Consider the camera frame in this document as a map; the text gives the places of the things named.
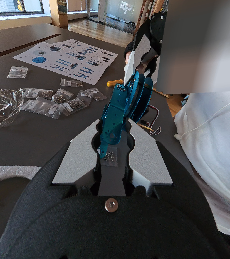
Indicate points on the white foam packing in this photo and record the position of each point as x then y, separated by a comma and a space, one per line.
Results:
1, 172

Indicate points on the light wooden cabinet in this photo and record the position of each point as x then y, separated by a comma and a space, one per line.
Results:
58, 18

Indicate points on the pile of small zip bags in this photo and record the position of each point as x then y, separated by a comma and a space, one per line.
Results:
46, 107

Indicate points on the glass door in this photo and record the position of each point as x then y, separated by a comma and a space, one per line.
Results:
115, 10

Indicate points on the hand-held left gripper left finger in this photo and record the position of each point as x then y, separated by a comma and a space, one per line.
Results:
76, 161

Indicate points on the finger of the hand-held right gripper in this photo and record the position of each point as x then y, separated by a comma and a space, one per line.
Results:
141, 46
149, 56

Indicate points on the labelled near-empty zip bag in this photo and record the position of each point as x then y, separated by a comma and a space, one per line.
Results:
17, 72

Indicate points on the window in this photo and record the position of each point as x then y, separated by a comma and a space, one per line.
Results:
5, 5

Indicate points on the zip bag of small nuts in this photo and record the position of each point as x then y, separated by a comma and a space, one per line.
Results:
70, 83

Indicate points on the printed instruction sheet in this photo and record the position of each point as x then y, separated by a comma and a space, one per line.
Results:
70, 60

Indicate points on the person in white shirt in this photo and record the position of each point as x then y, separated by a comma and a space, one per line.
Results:
218, 161

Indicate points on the person's right hand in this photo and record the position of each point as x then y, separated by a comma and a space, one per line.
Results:
127, 57

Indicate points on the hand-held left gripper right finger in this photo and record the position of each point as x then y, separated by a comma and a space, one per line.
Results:
149, 161

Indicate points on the zip bag of tiny screws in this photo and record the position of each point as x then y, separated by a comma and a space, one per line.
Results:
112, 159

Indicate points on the crumpled clear plastic wrap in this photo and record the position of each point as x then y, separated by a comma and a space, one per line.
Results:
1, 109

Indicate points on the blue metal toy robot arm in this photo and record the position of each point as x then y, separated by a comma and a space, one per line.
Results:
115, 109

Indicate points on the dark grey desk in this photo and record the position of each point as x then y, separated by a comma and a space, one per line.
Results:
36, 141

